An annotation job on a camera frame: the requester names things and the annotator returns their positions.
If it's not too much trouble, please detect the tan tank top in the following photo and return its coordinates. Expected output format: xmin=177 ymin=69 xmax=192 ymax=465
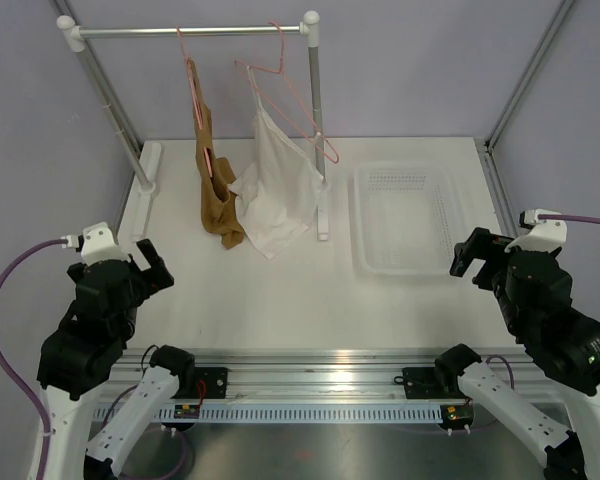
xmin=191 ymin=59 xmax=245 ymax=250

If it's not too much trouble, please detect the pink wire hanger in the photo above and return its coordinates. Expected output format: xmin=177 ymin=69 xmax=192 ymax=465
xmin=176 ymin=26 xmax=215 ymax=179
xmin=234 ymin=20 xmax=340 ymax=165

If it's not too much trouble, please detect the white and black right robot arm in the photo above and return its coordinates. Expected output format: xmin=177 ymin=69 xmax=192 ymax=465
xmin=433 ymin=228 xmax=600 ymax=479

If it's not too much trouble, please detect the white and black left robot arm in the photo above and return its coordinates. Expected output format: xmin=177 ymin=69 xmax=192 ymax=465
xmin=37 ymin=239 xmax=196 ymax=479

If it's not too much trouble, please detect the white tank top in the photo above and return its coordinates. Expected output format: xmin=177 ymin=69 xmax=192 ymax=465
xmin=229 ymin=69 xmax=324 ymax=259

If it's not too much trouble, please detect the white plastic basket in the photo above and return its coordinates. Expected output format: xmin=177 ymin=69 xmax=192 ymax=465
xmin=353 ymin=161 xmax=466 ymax=277

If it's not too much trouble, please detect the metal clothes rack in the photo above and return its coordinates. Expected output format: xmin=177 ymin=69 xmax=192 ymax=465
xmin=56 ymin=11 xmax=334 ymax=243

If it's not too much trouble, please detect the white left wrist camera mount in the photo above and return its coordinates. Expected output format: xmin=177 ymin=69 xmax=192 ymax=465
xmin=62 ymin=222 xmax=130 ymax=265

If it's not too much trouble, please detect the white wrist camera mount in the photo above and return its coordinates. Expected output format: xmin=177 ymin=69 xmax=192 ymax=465
xmin=62 ymin=222 xmax=130 ymax=265
xmin=505 ymin=209 xmax=567 ymax=253

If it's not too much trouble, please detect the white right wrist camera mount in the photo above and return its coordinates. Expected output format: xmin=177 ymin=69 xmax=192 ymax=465
xmin=505 ymin=209 xmax=567 ymax=253

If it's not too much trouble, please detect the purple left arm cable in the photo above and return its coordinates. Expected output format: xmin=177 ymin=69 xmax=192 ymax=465
xmin=0 ymin=238 xmax=66 ymax=480

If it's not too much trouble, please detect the aluminium mounting rail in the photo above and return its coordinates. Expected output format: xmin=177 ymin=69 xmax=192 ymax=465
xmin=92 ymin=348 xmax=571 ymax=426

